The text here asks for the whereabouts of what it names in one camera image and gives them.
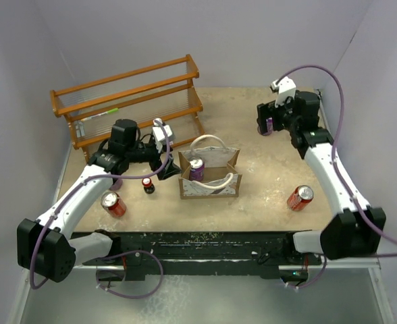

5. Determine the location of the left red soda can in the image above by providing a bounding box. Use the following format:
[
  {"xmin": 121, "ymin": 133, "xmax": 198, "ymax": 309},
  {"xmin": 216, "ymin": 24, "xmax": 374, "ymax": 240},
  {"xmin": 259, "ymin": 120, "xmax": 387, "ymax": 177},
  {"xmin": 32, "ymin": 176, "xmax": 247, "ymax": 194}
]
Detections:
[{"xmin": 101, "ymin": 191, "xmax": 126, "ymax": 219}]

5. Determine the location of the right red soda can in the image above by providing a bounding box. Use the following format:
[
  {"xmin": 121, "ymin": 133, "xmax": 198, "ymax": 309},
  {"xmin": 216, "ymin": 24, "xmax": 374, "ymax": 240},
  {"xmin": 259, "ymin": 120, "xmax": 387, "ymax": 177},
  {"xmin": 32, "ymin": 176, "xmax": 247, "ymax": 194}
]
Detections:
[{"xmin": 287, "ymin": 185, "xmax": 314, "ymax": 211}]

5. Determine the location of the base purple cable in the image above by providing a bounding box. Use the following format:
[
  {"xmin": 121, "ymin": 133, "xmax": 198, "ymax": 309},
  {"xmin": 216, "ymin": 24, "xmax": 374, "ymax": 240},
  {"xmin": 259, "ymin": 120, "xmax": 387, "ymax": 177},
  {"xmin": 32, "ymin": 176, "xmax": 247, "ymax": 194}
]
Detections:
[
  {"xmin": 281, "ymin": 252, "xmax": 328, "ymax": 292},
  {"xmin": 97, "ymin": 248, "xmax": 166, "ymax": 299}
]

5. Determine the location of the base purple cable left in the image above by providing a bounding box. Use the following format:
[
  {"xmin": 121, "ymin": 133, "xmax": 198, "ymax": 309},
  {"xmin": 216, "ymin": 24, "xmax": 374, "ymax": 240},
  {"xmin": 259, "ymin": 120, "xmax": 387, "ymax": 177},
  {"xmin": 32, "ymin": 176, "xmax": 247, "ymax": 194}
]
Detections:
[{"xmin": 97, "ymin": 248, "xmax": 166, "ymax": 299}]

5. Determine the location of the canvas bag with rope handles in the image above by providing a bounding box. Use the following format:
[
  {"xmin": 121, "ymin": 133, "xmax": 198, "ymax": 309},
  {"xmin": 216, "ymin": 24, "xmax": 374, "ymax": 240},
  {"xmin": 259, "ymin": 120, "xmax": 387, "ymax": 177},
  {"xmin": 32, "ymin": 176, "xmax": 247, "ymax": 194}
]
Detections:
[{"xmin": 178, "ymin": 134, "xmax": 242, "ymax": 199}]

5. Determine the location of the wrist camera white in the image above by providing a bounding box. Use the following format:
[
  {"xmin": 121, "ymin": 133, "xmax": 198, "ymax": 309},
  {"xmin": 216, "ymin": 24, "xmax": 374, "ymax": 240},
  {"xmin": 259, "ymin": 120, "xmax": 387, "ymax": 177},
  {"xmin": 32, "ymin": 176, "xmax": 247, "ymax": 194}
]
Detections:
[
  {"xmin": 270, "ymin": 76, "xmax": 296, "ymax": 107},
  {"xmin": 152, "ymin": 118, "xmax": 175, "ymax": 152}
]

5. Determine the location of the purple soda can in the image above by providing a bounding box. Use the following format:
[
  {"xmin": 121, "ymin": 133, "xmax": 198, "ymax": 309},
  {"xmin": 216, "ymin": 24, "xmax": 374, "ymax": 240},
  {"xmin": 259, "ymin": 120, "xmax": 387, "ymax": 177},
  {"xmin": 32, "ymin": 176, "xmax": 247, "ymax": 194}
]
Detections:
[
  {"xmin": 110, "ymin": 179, "xmax": 123, "ymax": 191},
  {"xmin": 189, "ymin": 157, "xmax": 205, "ymax": 182},
  {"xmin": 257, "ymin": 117, "xmax": 273, "ymax": 136}
]

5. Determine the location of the aluminium frame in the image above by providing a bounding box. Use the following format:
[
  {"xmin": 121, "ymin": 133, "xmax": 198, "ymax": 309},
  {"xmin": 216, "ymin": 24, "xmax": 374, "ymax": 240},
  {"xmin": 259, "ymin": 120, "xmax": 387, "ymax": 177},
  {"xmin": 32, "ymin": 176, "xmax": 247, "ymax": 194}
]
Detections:
[{"xmin": 7, "ymin": 89, "xmax": 397, "ymax": 324}]

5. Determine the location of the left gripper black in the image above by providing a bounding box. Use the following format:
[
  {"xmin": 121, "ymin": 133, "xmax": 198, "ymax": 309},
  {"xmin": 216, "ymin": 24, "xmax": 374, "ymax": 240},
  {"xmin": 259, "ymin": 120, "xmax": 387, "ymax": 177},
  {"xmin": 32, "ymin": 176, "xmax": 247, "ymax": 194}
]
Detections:
[{"xmin": 126, "ymin": 140, "xmax": 182, "ymax": 179}]

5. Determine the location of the red soda can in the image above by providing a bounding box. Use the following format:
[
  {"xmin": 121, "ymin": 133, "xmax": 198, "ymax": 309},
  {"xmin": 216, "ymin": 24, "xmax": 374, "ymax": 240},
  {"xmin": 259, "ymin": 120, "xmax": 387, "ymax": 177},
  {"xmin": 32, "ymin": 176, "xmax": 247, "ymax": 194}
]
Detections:
[
  {"xmin": 287, "ymin": 185, "xmax": 314, "ymax": 211},
  {"xmin": 101, "ymin": 191, "xmax": 126, "ymax": 219}
]

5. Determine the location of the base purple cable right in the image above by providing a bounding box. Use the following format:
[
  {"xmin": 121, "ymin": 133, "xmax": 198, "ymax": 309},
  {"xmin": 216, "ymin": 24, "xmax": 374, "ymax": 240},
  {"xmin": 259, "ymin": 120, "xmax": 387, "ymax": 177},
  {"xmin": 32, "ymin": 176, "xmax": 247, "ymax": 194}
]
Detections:
[{"xmin": 281, "ymin": 252, "xmax": 328, "ymax": 292}]

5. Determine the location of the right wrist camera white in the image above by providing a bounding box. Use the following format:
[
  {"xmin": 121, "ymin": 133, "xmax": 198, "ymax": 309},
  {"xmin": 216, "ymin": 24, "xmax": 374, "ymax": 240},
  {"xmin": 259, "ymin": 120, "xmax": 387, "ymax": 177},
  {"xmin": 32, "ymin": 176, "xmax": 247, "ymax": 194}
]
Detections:
[{"xmin": 270, "ymin": 76, "xmax": 296, "ymax": 107}]

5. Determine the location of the small dark sauce bottle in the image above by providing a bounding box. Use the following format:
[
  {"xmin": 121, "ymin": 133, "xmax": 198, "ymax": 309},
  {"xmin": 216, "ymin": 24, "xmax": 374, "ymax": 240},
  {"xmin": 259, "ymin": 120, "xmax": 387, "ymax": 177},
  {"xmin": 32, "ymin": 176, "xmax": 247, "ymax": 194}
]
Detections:
[{"xmin": 142, "ymin": 178, "xmax": 155, "ymax": 194}]

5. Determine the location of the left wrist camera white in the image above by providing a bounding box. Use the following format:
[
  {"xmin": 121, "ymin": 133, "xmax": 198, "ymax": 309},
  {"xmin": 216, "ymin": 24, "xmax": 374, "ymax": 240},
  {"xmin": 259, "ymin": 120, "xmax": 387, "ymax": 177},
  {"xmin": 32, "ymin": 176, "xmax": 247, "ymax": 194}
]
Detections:
[{"xmin": 152, "ymin": 118, "xmax": 175, "ymax": 152}]

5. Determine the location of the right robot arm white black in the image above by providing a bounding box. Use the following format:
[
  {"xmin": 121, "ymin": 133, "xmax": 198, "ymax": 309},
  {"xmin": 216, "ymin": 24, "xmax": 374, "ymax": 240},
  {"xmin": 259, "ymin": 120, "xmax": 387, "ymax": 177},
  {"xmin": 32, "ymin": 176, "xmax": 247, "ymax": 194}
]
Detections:
[{"xmin": 257, "ymin": 90, "xmax": 386, "ymax": 264}]

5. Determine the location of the green marker pen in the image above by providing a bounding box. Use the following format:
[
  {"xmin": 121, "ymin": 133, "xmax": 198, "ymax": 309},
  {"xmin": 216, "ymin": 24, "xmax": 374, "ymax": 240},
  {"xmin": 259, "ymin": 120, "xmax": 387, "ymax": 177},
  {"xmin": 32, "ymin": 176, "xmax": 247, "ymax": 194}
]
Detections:
[{"xmin": 80, "ymin": 107, "xmax": 119, "ymax": 122}]

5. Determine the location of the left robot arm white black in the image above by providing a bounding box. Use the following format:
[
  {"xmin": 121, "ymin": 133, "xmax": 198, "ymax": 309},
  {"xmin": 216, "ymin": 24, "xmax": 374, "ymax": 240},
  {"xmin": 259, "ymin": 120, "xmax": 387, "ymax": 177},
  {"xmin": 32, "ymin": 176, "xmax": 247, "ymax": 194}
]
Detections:
[{"xmin": 17, "ymin": 118, "xmax": 180, "ymax": 290}]

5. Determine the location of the orange wooden rack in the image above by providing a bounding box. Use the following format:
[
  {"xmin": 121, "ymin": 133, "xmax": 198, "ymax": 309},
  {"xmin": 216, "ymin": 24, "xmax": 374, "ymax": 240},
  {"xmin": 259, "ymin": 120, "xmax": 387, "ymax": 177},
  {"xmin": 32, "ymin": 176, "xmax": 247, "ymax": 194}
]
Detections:
[{"xmin": 50, "ymin": 54, "xmax": 205, "ymax": 160}]

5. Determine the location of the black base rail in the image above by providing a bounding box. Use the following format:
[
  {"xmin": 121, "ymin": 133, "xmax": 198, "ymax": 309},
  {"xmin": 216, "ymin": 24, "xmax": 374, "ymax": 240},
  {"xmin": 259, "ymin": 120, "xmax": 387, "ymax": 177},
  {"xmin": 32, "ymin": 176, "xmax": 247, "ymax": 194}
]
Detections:
[{"xmin": 85, "ymin": 232, "xmax": 321, "ymax": 281}]

